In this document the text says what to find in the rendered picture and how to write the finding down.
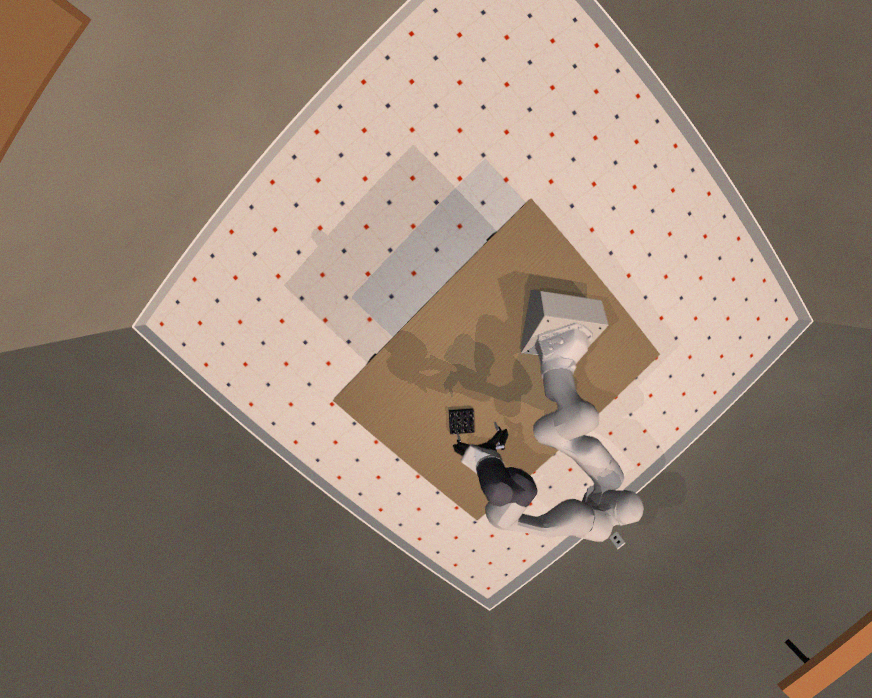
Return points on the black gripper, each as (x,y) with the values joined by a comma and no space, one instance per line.
(500,437)

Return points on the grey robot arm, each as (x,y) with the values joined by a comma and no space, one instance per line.
(511,490)

